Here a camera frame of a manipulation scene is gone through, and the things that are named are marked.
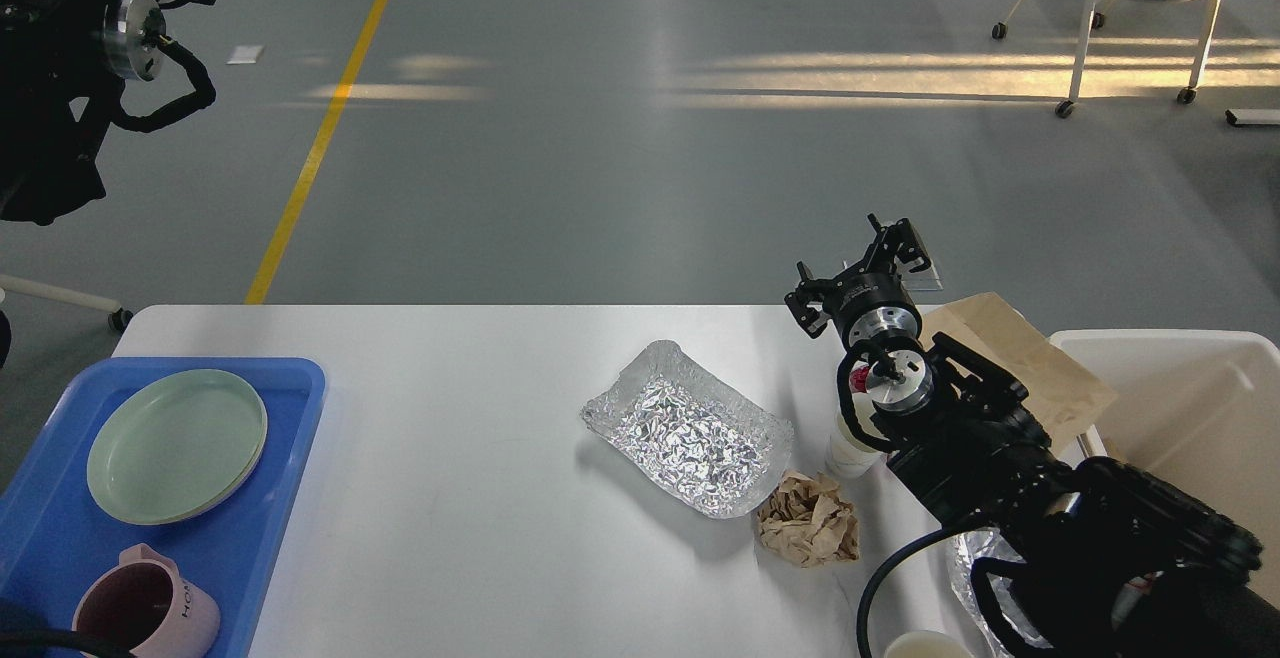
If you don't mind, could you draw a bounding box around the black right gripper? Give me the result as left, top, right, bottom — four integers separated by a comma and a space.
783, 213, 933, 347

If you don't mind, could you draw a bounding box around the brown paper bag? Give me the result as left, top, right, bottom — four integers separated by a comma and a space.
922, 292, 1119, 458

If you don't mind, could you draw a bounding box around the light green plate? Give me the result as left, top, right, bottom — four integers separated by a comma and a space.
86, 367, 269, 526

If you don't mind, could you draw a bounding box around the pink mug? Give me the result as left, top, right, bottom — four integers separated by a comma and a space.
72, 543, 221, 657

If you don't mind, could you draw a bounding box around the teal mug yellow inside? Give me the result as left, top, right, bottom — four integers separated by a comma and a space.
0, 598, 49, 635

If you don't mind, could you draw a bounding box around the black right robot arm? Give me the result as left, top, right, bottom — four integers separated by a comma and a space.
785, 216, 1279, 657

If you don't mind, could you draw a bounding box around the crumpled foil under arm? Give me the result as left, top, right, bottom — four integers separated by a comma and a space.
948, 527, 1051, 652

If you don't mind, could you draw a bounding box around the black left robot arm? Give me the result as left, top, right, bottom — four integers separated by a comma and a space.
1, 0, 216, 227

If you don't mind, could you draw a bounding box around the white paper cup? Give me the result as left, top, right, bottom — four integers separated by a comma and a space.
826, 415, 884, 480

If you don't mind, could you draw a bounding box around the aluminium foil tray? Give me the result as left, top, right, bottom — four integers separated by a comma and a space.
580, 341, 795, 520

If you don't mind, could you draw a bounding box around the crumpled brown paper ball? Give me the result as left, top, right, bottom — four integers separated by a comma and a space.
755, 469, 861, 568

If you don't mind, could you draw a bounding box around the white plastic bin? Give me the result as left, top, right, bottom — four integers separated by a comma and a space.
1051, 329, 1279, 604

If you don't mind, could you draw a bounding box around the white cup bottom edge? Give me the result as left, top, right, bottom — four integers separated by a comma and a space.
882, 630, 974, 658

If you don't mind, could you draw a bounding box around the white bar on floor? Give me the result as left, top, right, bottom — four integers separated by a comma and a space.
1225, 108, 1280, 128

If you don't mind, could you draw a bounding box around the yellow plate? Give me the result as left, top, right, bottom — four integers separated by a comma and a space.
154, 408, 270, 525

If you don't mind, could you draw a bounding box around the white paper on floor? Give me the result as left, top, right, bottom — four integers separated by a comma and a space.
227, 46, 265, 65

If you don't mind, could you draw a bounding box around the white leg with caster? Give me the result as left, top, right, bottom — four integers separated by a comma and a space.
1, 274, 134, 333

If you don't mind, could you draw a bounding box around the blue plastic tray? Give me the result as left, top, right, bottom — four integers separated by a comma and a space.
1, 357, 326, 657

